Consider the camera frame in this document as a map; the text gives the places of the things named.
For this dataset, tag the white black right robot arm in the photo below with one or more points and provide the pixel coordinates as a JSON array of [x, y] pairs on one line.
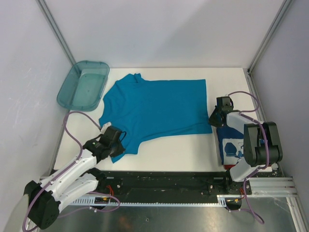
[[245, 144]]

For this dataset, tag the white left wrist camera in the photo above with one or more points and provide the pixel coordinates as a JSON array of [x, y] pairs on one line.
[[106, 125]]

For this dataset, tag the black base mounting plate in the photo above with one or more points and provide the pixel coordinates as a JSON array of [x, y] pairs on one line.
[[214, 183]]

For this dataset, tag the folded red t-shirt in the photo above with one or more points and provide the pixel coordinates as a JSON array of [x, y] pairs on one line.
[[228, 167]]

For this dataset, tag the folded navy printed t-shirt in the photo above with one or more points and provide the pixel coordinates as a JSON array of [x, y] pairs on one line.
[[230, 145]]

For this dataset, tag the teal translucent plastic bin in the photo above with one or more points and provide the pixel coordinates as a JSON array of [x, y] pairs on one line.
[[83, 87]]

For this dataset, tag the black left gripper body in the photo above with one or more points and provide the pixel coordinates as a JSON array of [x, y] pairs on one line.
[[117, 149]]

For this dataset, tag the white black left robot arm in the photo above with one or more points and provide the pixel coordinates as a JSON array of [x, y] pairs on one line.
[[48, 198]]

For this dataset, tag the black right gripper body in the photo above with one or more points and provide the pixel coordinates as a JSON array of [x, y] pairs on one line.
[[214, 119]]

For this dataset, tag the bright blue t-shirt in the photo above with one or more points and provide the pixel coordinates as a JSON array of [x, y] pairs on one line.
[[147, 110]]

